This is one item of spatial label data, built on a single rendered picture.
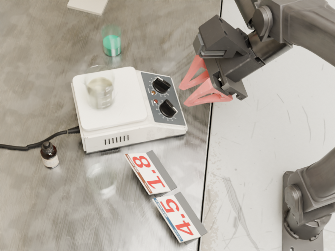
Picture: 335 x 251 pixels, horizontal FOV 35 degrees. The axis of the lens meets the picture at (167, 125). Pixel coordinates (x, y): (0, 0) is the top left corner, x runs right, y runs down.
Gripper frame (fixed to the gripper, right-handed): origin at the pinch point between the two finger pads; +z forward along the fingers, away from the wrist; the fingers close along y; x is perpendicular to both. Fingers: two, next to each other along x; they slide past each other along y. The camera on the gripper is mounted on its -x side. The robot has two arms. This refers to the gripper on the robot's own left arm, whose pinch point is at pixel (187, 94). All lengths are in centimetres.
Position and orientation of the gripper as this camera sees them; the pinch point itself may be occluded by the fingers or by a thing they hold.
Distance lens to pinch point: 92.5
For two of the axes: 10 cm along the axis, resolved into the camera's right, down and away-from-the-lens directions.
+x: 6.0, 2.6, 7.6
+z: -7.6, 4.7, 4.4
